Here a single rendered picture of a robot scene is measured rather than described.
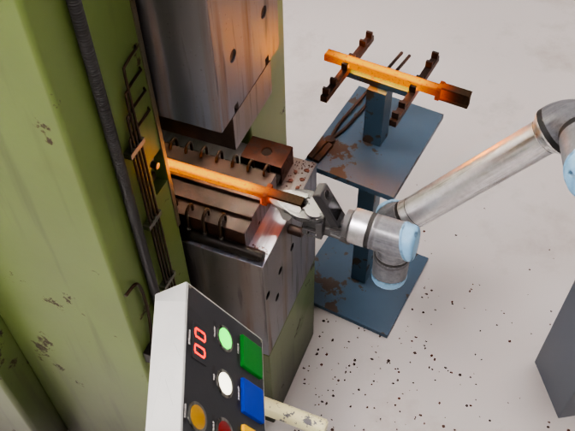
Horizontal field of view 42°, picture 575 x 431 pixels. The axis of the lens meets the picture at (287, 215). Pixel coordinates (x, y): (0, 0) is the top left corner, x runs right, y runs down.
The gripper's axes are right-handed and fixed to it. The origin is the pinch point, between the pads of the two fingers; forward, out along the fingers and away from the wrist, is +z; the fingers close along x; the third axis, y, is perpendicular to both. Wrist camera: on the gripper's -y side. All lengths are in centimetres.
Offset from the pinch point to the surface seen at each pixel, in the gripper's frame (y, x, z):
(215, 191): 1.2, -3.2, 15.3
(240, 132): -30.1, -9.9, 3.3
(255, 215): 2.3, -5.8, 3.0
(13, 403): 60, -54, 61
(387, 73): -4, 51, -13
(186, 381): -19, -62, -9
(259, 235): 8.6, -7.0, 1.7
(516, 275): 99, 75, -68
